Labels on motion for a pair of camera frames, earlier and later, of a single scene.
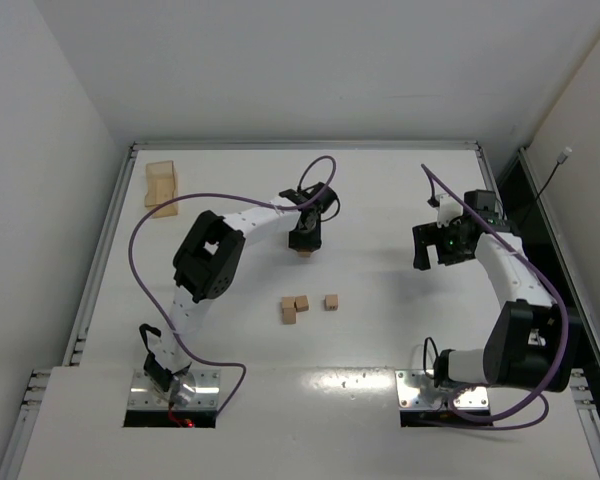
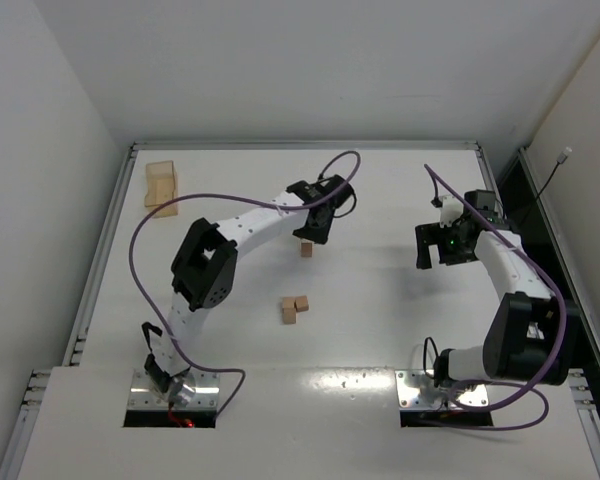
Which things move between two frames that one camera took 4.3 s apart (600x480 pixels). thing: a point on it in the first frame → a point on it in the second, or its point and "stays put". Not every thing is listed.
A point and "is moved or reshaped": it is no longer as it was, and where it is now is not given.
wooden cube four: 331,302 is moved or reshaped
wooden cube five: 288,316 stays put
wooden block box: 160,185 stays put
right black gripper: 426,240 stays put
